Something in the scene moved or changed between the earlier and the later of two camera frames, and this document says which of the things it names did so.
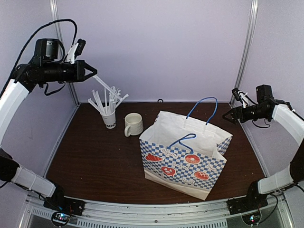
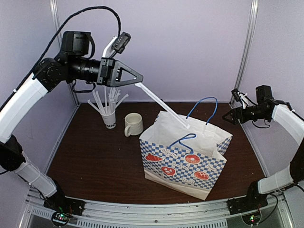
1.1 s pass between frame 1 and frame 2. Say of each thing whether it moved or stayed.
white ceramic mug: stayed
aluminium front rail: stayed
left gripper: moved
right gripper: stayed
